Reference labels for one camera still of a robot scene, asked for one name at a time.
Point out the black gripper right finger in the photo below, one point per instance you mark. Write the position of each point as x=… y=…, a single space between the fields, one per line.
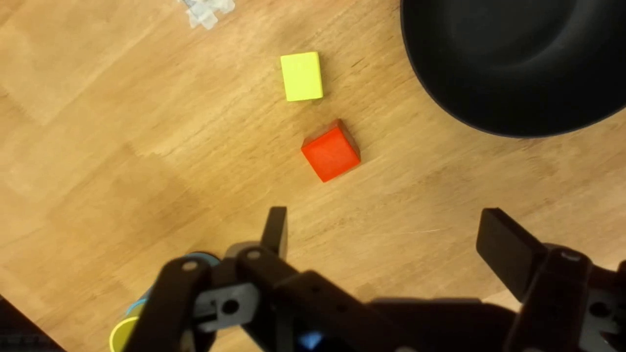
x=515 y=250

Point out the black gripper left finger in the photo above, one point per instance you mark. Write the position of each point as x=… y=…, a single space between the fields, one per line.
x=276 y=231

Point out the orange wooden cube block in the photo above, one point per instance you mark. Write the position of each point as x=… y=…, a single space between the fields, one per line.
x=331 y=153

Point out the yellow wooden cube block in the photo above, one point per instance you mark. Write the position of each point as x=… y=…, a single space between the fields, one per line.
x=302 y=76

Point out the black plastic bowl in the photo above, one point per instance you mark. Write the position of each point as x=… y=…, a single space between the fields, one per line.
x=521 y=59

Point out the yellow plastic cup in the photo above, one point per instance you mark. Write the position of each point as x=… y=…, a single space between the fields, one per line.
x=122 y=334

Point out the wooden stick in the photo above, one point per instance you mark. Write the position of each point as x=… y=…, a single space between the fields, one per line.
x=208 y=12

